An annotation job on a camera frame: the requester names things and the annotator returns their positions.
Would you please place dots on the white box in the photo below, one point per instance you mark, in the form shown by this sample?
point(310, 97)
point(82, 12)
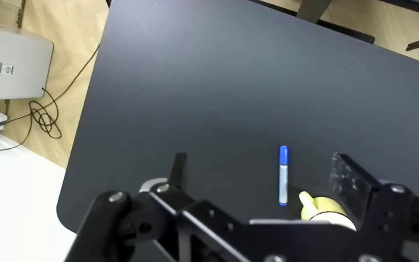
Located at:
point(15, 63)

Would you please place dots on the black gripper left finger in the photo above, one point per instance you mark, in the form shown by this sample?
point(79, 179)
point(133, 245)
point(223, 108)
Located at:
point(123, 219)

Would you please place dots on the blue capped marker pen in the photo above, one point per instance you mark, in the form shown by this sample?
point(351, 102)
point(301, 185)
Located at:
point(283, 177)

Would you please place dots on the grey metal stand post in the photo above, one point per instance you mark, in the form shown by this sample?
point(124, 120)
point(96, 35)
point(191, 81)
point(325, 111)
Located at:
point(312, 9)

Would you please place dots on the yellow enamel mug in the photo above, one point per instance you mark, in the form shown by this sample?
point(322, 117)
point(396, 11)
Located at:
point(323, 210)

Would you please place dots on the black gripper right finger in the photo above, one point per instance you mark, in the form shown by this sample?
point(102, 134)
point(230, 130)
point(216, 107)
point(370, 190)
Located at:
point(360, 190)

